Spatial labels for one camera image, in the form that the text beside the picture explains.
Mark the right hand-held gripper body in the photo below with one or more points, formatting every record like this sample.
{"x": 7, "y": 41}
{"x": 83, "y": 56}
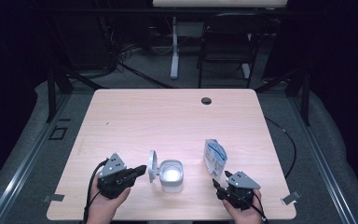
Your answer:
{"x": 244, "y": 182}

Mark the clear jar with white lid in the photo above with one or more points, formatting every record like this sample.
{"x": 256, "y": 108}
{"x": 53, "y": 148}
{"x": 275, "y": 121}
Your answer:
{"x": 171, "y": 175}

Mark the aluminium floor rail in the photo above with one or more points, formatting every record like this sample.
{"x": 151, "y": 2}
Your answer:
{"x": 323, "y": 161}
{"x": 21, "y": 174}

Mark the short black tape strip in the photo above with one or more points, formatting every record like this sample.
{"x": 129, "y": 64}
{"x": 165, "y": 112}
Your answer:
{"x": 64, "y": 119}

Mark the black metal stand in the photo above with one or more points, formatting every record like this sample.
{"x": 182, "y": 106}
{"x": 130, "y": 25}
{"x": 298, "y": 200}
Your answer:
{"x": 51, "y": 93}
{"x": 305, "y": 99}

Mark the grey tape strip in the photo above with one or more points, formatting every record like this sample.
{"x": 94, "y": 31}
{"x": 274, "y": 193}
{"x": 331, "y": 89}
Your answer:
{"x": 54, "y": 197}
{"x": 290, "y": 198}

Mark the black folding chair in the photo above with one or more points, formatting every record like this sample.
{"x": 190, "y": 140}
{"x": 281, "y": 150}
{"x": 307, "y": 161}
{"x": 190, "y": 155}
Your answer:
{"x": 227, "y": 34}

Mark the white and blue pouch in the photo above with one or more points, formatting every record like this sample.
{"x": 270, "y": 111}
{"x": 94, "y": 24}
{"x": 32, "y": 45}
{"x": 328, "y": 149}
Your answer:
{"x": 215, "y": 157}

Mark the person's left hand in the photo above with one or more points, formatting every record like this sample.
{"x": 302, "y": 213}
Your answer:
{"x": 102, "y": 211}

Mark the person's right hand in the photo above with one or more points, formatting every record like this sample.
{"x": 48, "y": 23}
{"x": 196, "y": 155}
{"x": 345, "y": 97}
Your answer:
{"x": 248, "y": 217}

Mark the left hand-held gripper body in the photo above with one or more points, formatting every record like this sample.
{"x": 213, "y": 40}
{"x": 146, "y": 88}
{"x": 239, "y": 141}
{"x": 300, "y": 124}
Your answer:
{"x": 113, "y": 166}

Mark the white desk with legs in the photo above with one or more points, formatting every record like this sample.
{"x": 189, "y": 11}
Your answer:
{"x": 174, "y": 56}

